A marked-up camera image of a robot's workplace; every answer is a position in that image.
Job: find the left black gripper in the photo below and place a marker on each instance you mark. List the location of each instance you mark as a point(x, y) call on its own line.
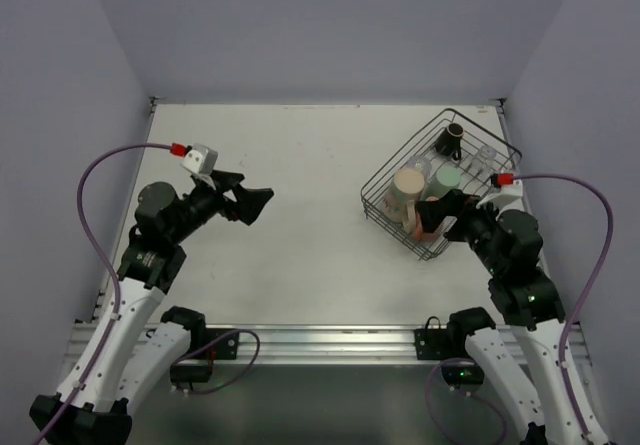
point(230, 195)

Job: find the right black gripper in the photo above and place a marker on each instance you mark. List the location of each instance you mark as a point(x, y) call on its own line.
point(457, 217)

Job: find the mint green cup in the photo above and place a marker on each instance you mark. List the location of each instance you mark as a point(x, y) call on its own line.
point(444, 179)

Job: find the beige floral mug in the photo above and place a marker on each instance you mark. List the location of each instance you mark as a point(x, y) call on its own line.
point(407, 184)

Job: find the small clear glass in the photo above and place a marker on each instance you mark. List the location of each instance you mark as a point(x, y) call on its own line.
point(482, 163)

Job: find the black mug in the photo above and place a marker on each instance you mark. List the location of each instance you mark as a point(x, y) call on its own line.
point(448, 143)

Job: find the pink ceramic mug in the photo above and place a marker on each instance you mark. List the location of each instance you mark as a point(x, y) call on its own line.
point(420, 234)

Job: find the large clear plastic cup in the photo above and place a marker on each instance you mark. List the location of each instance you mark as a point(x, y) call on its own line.
point(421, 164)

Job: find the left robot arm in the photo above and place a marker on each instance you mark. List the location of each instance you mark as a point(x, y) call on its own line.
point(96, 402)

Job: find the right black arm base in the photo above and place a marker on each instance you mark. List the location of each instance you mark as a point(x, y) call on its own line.
point(435, 341)

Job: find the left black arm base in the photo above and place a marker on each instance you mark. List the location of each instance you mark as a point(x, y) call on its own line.
point(184, 375)

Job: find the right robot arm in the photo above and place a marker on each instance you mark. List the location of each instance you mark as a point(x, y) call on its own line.
point(544, 398)

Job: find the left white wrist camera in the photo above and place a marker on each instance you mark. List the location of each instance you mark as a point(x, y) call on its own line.
point(199, 159)

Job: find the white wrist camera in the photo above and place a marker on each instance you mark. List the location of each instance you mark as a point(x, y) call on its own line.
point(199, 159)
point(506, 190)

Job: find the black wire dish rack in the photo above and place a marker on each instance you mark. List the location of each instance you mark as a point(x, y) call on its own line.
point(422, 142)

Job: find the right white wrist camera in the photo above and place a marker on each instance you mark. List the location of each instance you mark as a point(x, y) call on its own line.
point(506, 190)

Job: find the aluminium front rail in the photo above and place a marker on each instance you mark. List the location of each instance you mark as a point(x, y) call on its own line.
point(324, 345)

